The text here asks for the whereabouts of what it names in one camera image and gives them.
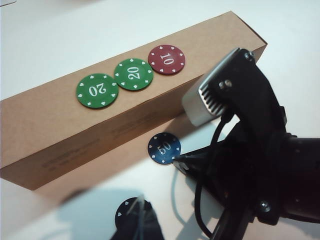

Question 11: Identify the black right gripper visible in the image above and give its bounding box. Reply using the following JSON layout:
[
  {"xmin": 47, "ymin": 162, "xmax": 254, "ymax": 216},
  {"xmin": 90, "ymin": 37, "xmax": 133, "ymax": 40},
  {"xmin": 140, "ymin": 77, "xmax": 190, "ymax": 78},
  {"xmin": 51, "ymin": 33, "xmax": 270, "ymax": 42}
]
[{"xmin": 173, "ymin": 136, "xmax": 288, "ymax": 226}]

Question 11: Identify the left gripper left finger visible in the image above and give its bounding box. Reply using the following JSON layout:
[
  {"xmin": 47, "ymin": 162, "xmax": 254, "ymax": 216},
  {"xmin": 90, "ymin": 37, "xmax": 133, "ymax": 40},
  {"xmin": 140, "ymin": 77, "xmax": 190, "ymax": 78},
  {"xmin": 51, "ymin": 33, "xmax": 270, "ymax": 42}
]
[{"xmin": 109, "ymin": 196, "xmax": 145, "ymax": 240}]

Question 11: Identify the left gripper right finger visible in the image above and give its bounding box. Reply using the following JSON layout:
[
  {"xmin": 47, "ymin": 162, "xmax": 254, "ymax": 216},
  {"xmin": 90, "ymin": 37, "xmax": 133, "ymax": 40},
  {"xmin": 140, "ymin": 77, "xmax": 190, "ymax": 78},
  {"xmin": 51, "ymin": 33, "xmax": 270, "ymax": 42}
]
[{"xmin": 144, "ymin": 200, "xmax": 164, "ymax": 240}]

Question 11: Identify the blue 50 poker chip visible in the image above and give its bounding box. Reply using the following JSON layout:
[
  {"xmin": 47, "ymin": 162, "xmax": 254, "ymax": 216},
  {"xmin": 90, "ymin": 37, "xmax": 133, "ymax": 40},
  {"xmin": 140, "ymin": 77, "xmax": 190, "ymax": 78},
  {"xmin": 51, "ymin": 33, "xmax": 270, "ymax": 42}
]
[{"xmin": 147, "ymin": 132, "xmax": 181, "ymax": 166}]

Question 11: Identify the black 100 poker chip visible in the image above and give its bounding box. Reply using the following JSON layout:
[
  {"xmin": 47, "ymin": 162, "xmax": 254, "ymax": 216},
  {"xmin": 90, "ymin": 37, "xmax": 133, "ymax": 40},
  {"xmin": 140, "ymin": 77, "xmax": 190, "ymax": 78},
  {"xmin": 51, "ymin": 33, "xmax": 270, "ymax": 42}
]
[{"xmin": 114, "ymin": 196, "xmax": 143, "ymax": 226}]

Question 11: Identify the red 10 poker chip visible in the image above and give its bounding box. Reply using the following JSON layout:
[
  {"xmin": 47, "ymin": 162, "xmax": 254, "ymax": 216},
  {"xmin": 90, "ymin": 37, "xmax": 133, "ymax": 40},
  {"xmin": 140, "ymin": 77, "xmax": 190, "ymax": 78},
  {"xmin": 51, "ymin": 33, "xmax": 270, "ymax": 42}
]
[{"xmin": 147, "ymin": 44, "xmax": 187, "ymax": 75}]

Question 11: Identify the green 20 poker chip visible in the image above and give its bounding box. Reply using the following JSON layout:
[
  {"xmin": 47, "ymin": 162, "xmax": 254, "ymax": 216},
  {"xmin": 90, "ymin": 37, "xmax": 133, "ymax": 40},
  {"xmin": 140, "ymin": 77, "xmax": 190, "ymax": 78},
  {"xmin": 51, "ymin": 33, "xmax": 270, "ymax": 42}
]
[
  {"xmin": 113, "ymin": 57, "xmax": 154, "ymax": 91},
  {"xmin": 75, "ymin": 72, "xmax": 119, "ymax": 109}
]

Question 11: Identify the brown cardboard box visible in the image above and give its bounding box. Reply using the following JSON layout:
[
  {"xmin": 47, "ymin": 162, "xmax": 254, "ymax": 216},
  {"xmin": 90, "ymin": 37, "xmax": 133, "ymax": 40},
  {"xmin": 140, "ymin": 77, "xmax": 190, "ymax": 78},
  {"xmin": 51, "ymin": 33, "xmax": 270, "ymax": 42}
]
[{"xmin": 0, "ymin": 10, "xmax": 268, "ymax": 192}]

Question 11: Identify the black camera cable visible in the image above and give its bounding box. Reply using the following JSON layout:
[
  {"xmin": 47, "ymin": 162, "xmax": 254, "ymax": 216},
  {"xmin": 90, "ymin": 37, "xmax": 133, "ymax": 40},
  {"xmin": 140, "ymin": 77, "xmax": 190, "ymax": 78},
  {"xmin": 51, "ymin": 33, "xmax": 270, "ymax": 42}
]
[{"xmin": 193, "ymin": 113, "xmax": 241, "ymax": 240}]

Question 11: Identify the black robot arm with camera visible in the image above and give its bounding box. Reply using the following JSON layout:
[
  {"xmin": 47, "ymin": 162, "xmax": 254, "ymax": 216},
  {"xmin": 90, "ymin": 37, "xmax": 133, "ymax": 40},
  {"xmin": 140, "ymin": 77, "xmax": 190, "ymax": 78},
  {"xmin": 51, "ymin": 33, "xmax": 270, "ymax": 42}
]
[{"xmin": 181, "ymin": 47, "xmax": 287, "ymax": 141}]

